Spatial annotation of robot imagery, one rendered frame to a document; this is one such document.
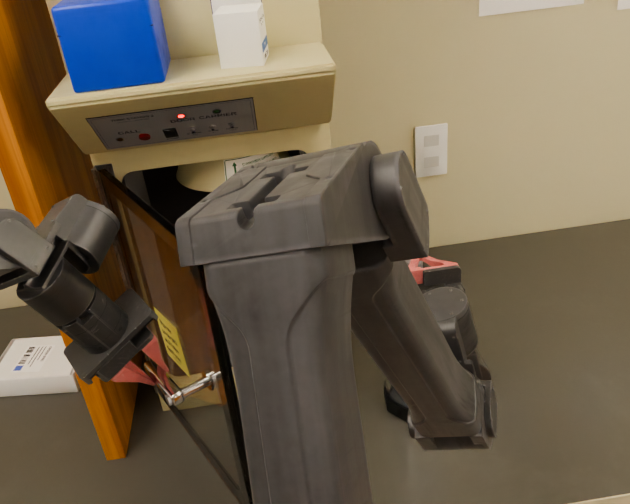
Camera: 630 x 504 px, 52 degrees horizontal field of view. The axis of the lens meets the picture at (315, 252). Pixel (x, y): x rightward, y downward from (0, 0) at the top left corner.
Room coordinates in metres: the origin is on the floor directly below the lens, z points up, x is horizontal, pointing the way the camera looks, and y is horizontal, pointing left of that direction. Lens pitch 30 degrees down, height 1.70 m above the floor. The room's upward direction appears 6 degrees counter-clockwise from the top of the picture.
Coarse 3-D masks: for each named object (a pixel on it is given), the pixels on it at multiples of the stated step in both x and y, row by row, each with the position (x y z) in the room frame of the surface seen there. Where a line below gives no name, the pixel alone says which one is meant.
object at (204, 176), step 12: (252, 156) 0.87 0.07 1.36; (264, 156) 0.88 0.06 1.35; (276, 156) 0.89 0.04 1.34; (288, 156) 0.93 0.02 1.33; (180, 168) 0.90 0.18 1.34; (192, 168) 0.87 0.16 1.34; (204, 168) 0.86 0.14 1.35; (216, 168) 0.86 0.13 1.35; (228, 168) 0.85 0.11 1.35; (240, 168) 0.85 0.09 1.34; (180, 180) 0.89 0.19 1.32; (192, 180) 0.87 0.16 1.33; (204, 180) 0.86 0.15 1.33; (216, 180) 0.85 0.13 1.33
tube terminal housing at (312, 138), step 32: (160, 0) 0.83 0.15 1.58; (192, 0) 0.83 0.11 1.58; (288, 0) 0.84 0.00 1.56; (192, 32) 0.83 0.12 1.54; (288, 32) 0.84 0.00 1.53; (320, 32) 0.84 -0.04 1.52; (64, 64) 0.82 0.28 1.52; (288, 128) 0.84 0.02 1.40; (320, 128) 0.84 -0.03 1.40; (96, 160) 0.82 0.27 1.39; (128, 160) 0.82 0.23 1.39; (160, 160) 0.82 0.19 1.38; (192, 160) 0.83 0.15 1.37
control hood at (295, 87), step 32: (192, 64) 0.79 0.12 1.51; (288, 64) 0.74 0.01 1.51; (320, 64) 0.73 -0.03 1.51; (64, 96) 0.71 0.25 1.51; (96, 96) 0.71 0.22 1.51; (128, 96) 0.71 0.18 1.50; (160, 96) 0.71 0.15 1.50; (192, 96) 0.72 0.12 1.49; (224, 96) 0.73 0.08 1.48; (256, 96) 0.74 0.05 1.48; (288, 96) 0.75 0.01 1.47; (320, 96) 0.76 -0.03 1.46; (64, 128) 0.74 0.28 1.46
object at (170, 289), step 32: (128, 192) 0.71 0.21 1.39; (128, 224) 0.73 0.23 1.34; (160, 224) 0.62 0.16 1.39; (128, 256) 0.76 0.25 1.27; (160, 256) 0.64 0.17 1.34; (160, 288) 0.67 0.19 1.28; (192, 288) 0.57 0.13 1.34; (192, 320) 0.59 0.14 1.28; (160, 352) 0.74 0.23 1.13; (192, 352) 0.61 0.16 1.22; (224, 384) 0.54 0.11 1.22; (192, 416) 0.67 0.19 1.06; (224, 416) 0.56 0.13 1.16; (224, 448) 0.58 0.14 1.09; (224, 480) 0.61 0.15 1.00
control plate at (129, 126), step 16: (144, 112) 0.73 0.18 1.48; (160, 112) 0.74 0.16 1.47; (176, 112) 0.74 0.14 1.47; (192, 112) 0.75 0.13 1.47; (208, 112) 0.75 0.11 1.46; (224, 112) 0.76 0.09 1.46; (240, 112) 0.76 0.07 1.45; (96, 128) 0.75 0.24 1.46; (112, 128) 0.75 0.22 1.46; (128, 128) 0.76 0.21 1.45; (144, 128) 0.76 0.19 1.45; (160, 128) 0.76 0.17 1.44; (176, 128) 0.77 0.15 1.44; (208, 128) 0.78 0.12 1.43; (224, 128) 0.79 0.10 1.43; (240, 128) 0.79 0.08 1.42; (256, 128) 0.80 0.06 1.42; (112, 144) 0.78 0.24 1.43; (128, 144) 0.78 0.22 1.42; (144, 144) 0.79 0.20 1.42
